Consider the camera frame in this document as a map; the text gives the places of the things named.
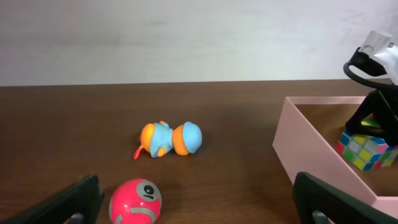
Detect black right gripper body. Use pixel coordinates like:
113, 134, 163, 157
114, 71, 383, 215
371, 90, 397, 146

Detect red ball with grey face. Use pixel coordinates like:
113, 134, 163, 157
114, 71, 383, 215
109, 179, 162, 224

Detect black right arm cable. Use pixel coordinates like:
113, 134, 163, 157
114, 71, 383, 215
343, 60, 398, 91

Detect pink cardboard box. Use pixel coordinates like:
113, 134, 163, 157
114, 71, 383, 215
272, 96, 397, 217

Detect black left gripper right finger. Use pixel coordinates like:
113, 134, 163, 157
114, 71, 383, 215
292, 172, 397, 224

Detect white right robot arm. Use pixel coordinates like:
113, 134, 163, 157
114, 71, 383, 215
273, 31, 397, 223

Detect colourful puzzle cube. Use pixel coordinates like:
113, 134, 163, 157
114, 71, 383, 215
335, 128, 397, 171

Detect orange and blue duck toy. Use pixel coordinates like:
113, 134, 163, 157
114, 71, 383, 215
132, 121, 203, 159

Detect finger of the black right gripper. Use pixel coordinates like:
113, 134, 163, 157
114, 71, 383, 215
345, 91, 387, 137

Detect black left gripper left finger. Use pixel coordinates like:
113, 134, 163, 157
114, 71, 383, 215
2, 174, 104, 224

